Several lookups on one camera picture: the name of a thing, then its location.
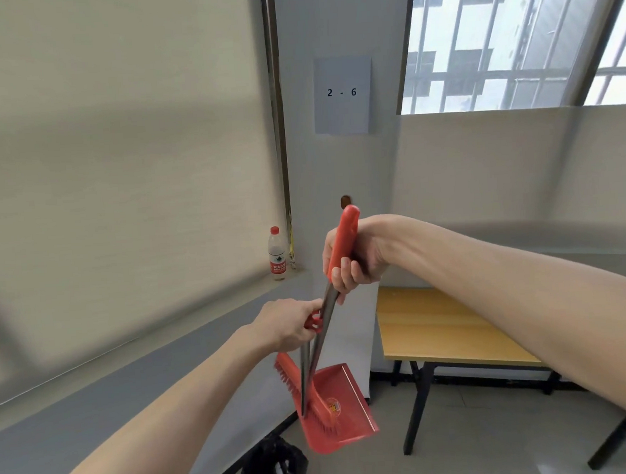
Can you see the black trash bin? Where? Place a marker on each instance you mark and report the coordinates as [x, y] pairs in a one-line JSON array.
[[266, 469]]

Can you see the wooden table with black legs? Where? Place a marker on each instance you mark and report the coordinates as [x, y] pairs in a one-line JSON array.
[[446, 332]]

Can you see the white metal window bars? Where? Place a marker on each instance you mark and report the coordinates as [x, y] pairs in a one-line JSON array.
[[493, 72]]

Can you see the clear water bottle red cap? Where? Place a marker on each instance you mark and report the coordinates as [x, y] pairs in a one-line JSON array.
[[277, 255]]

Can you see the person's left fingers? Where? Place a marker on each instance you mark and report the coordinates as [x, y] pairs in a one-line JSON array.
[[304, 311]]

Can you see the person's left forearm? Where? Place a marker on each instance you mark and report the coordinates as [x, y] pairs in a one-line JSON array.
[[160, 418]]

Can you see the glass window with dark frame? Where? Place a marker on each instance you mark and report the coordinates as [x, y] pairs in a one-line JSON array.
[[583, 27]]

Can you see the white paper sign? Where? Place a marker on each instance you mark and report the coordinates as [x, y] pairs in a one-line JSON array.
[[343, 95]]

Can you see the person's right hand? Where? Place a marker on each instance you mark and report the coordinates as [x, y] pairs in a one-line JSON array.
[[372, 246]]

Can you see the brown wall hook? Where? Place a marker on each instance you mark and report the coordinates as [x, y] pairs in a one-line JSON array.
[[346, 199]]

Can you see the beige roller blind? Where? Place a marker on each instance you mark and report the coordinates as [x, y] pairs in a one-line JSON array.
[[101, 152]]

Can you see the person's right fingers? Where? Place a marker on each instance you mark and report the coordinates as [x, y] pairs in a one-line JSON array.
[[347, 279]]

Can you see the person's right forearm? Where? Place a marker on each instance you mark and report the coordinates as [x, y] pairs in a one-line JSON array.
[[518, 306]]

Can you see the person's left hand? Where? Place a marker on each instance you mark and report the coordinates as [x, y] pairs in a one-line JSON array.
[[279, 326]]

